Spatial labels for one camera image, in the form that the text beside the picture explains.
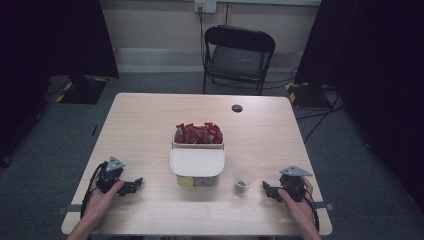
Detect yellow packet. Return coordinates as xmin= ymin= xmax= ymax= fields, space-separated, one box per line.
xmin=176 ymin=175 xmax=195 ymax=188

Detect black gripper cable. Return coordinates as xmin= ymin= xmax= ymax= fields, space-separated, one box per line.
xmin=299 ymin=188 xmax=321 ymax=233
xmin=80 ymin=161 xmax=108 ymax=218

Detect black stand base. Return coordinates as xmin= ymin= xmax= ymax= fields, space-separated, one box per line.
xmin=59 ymin=75 xmax=109 ymax=105
xmin=285 ymin=81 xmax=335 ymax=109

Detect white wall socket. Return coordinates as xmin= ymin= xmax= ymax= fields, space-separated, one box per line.
xmin=194 ymin=0 xmax=218 ymax=15

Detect clear plastic cup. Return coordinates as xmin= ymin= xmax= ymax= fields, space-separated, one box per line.
xmin=232 ymin=166 xmax=257 ymax=197

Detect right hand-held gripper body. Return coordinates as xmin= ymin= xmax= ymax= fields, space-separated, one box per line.
xmin=278 ymin=165 xmax=314 ymax=203

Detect grey table strap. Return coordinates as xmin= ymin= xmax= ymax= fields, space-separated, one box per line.
xmin=313 ymin=201 xmax=336 ymax=212
xmin=55 ymin=203 xmax=83 ymax=216

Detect pile of red packets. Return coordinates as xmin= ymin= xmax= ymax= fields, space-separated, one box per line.
xmin=174 ymin=121 xmax=224 ymax=145

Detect black wall cable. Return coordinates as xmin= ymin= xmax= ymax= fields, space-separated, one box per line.
xmin=198 ymin=5 xmax=208 ymax=69

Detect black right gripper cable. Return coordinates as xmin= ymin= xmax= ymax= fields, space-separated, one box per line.
xmin=299 ymin=188 xmax=321 ymax=233

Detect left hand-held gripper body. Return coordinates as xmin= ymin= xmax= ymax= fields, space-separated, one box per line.
xmin=95 ymin=155 xmax=127 ymax=195

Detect black curtain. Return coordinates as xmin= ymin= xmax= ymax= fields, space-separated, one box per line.
xmin=294 ymin=0 xmax=424 ymax=212
xmin=0 ymin=0 xmax=120 ymax=168

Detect person's left hand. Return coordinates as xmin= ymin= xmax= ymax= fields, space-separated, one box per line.
xmin=80 ymin=179 xmax=126 ymax=222

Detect person's right hand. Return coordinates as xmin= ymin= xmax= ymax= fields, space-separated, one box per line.
xmin=277 ymin=176 xmax=316 ymax=228

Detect black folding chair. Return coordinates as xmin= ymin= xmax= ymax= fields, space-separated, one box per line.
xmin=202 ymin=24 xmax=277 ymax=97

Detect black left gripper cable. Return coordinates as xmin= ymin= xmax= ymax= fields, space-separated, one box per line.
xmin=80 ymin=161 xmax=108 ymax=218

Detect white lidded storage box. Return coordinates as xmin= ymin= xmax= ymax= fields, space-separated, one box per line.
xmin=169 ymin=125 xmax=227 ymax=188

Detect black floor cables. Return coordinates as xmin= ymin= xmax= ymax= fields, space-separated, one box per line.
xmin=293 ymin=91 xmax=345 ymax=145

